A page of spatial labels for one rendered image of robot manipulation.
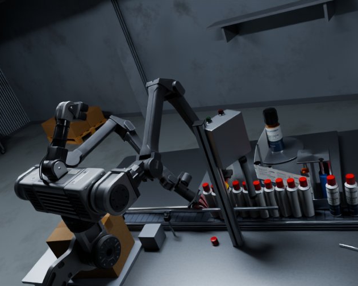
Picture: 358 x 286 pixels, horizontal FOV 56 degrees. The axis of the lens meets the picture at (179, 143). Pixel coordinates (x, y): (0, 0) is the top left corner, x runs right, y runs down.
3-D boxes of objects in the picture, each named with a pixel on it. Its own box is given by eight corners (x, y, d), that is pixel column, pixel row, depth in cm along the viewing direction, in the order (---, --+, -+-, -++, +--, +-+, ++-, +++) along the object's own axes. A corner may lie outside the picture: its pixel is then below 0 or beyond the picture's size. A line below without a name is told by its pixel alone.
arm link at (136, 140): (116, 134, 188) (121, 122, 180) (124, 130, 192) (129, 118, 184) (165, 193, 179) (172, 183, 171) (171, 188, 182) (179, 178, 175)
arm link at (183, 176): (161, 186, 179) (167, 178, 173) (169, 171, 187) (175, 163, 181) (180, 198, 180) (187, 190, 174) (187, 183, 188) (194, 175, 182)
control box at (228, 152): (252, 150, 146) (241, 111, 138) (223, 170, 139) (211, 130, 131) (236, 145, 154) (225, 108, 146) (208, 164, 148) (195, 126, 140)
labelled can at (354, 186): (360, 209, 151) (356, 171, 143) (361, 217, 147) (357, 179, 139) (348, 209, 154) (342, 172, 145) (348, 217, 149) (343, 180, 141)
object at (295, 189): (303, 210, 162) (296, 176, 153) (303, 218, 158) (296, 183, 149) (292, 210, 164) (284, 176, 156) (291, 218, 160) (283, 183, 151)
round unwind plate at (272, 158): (304, 135, 221) (304, 134, 220) (303, 162, 196) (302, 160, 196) (257, 141, 234) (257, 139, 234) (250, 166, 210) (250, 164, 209)
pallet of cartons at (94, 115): (113, 121, 670) (104, 102, 653) (82, 144, 610) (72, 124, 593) (75, 123, 740) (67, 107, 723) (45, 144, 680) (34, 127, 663)
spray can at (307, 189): (315, 210, 160) (308, 175, 151) (315, 217, 156) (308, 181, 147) (303, 210, 162) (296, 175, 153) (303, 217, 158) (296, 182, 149)
